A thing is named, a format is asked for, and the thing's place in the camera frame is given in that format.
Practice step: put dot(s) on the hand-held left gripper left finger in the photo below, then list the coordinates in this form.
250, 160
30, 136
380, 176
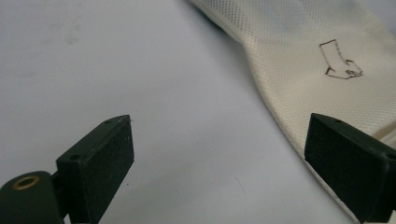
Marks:
96, 168

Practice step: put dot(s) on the cream mesh laundry bag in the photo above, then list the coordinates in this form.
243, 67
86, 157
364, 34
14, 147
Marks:
295, 68

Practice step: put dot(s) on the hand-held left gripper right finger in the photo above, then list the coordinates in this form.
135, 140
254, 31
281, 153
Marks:
351, 168

